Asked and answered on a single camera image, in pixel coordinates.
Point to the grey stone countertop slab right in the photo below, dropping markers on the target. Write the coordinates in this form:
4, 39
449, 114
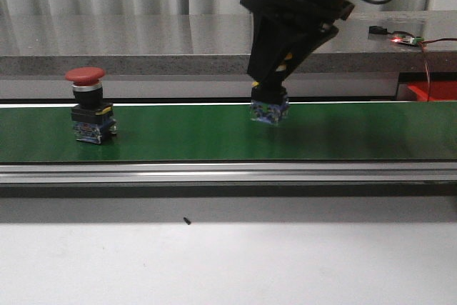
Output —
353, 50

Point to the aluminium conveyor side rail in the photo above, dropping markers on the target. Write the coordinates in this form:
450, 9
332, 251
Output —
156, 173

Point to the green conveyor belt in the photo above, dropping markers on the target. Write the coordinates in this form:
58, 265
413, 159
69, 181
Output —
347, 131

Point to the small green circuit board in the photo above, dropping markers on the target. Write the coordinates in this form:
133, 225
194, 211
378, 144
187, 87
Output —
407, 40

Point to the black usb plug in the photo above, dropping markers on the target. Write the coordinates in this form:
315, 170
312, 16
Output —
378, 30

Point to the grey stone countertop slab left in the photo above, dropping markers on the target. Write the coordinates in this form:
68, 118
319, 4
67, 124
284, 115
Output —
126, 44

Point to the red plastic bin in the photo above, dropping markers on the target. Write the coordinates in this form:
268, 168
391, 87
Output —
437, 91

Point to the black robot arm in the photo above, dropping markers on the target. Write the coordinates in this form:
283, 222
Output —
286, 32

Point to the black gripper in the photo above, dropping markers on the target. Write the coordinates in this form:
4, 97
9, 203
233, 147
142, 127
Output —
286, 32

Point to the grey stone countertop slab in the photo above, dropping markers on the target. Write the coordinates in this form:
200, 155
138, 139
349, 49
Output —
353, 50
126, 44

